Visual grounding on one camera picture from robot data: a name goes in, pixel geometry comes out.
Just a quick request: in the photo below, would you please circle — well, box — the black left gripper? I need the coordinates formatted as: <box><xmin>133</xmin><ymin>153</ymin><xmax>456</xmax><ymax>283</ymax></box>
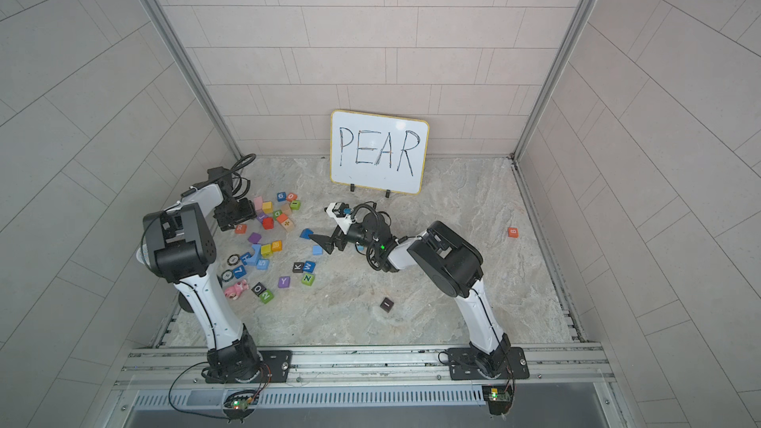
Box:
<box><xmin>215</xmin><ymin>197</ymin><xmax>257</xmax><ymax>232</ymax></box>

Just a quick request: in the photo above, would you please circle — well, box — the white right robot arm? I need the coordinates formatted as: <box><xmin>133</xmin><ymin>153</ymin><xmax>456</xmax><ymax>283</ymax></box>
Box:
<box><xmin>309</xmin><ymin>202</ymin><xmax>511</xmax><ymax>378</ymax></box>

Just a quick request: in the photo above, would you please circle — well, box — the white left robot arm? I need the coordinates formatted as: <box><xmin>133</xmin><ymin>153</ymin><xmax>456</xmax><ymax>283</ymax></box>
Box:
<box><xmin>136</xmin><ymin>164</ymin><xmax>263</xmax><ymax>384</ymax></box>

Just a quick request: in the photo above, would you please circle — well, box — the red plain block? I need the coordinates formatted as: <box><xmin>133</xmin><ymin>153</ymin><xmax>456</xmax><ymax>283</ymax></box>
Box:
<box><xmin>262</xmin><ymin>217</ymin><xmax>275</xmax><ymax>230</ymax></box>

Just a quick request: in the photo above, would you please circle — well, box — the green block N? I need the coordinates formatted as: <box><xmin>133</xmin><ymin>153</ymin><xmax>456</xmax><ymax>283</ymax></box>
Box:
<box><xmin>301</xmin><ymin>273</ymin><xmax>315</xmax><ymax>287</ymax></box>

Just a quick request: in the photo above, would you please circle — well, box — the wood block plus sign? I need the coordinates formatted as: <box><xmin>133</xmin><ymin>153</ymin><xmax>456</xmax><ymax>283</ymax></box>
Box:
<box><xmin>281</xmin><ymin>219</ymin><xmax>295</xmax><ymax>232</ymax></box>

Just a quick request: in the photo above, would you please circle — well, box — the purple block Y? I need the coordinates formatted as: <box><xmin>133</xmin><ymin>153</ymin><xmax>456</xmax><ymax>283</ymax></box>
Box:
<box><xmin>277</xmin><ymin>277</ymin><xmax>291</xmax><ymax>289</ymax></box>

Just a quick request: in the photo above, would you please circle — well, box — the pink plush toy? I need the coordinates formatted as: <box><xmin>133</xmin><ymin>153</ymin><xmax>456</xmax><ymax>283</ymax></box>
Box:
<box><xmin>224</xmin><ymin>279</ymin><xmax>250</xmax><ymax>300</ymax></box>

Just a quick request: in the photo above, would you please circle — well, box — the dark brown block on table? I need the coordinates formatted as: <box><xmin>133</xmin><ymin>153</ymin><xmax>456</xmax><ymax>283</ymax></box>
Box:
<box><xmin>380</xmin><ymin>297</ymin><xmax>394</xmax><ymax>312</ymax></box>

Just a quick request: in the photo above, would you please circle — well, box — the dark block O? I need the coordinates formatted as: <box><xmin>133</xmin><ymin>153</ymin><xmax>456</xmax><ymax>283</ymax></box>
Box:
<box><xmin>252</xmin><ymin>283</ymin><xmax>267</xmax><ymax>296</ymax></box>

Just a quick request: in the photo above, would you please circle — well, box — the green block 2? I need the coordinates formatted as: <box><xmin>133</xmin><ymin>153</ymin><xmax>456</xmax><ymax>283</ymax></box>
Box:
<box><xmin>259</xmin><ymin>289</ymin><xmax>273</xmax><ymax>304</ymax></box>

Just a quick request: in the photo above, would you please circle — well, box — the left green circuit board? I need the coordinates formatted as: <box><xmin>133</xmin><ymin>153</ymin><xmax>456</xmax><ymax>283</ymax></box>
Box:
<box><xmin>222</xmin><ymin>390</ymin><xmax>259</xmax><ymax>421</ymax></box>

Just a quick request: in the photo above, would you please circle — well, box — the green circuit board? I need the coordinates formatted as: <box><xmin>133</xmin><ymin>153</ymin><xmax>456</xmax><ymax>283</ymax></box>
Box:
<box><xmin>222</xmin><ymin>390</ymin><xmax>259</xmax><ymax>421</ymax></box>
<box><xmin>482</xmin><ymin>384</ymin><xmax>514</xmax><ymax>416</ymax></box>

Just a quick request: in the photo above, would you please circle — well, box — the right green circuit board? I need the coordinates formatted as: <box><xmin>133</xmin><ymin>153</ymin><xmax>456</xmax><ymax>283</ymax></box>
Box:
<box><xmin>482</xmin><ymin>384</ymin><xmax>514</xmax><ymax>416</ymax></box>

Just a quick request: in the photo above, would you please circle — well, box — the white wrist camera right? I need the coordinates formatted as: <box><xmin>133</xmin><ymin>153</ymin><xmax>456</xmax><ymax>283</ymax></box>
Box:
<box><xmin>325</xmin><ymin>202</ymin><xmax>354</xmax><ymax>235</ymax></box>

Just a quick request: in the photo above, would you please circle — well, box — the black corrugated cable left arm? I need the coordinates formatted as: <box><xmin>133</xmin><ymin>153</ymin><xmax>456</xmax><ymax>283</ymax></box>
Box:
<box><xmin>228</xmin><ymin>153</ymin><xmax>258</xmax><ymax>200</ymax></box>

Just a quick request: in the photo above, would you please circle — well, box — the white board yellow frame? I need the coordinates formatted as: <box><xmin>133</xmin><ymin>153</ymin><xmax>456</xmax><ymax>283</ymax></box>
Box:
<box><xmin>330</xmin><ymin>110</ymin><xmax>430</xmax><ymax>194</ymax></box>

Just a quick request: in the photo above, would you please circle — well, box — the aluminium corner post left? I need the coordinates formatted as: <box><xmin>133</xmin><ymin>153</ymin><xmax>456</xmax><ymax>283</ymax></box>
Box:
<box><xmin>139</xmin><ymin>0</ymin><xmax>242</xmax><ymax>159</ymax></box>

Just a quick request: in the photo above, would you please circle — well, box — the aluminium corner post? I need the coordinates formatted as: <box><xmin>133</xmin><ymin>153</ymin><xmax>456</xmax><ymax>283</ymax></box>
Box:
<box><xmin>139</xmin><ymin>0</ymin><xmax>242</xmax><ymax>159</ymax></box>
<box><xmin>512</xmin><ymin>0</ymin><xmax>598</xmax><ymax>164</ymax></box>

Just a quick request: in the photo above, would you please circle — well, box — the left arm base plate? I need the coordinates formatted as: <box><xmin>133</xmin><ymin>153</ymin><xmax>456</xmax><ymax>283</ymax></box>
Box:
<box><xmin>201</xmin><ymin>350</ymin><xmax>293</xmax><ymax>384</ymax></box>

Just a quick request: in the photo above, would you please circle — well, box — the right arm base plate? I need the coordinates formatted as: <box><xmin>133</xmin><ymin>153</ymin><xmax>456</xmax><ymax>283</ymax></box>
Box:
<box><xmin>444</xmin><ymin>347</ymin><xmax>530</xmax><ymax>380</ymax></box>

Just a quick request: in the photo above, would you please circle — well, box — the aluminium front rail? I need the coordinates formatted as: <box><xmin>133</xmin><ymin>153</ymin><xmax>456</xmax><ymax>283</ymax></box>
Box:
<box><xmin>110</xmin><ymin>343</ymin><xmax>614</xmax><ymax>390</ymax></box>

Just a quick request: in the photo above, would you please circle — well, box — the aluminium corner post right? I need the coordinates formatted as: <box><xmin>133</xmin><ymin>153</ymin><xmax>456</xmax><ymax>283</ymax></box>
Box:
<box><xmin>512</xmin><ymin>0</ymin><xmax>598</xmax><ymax>164</ymax></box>

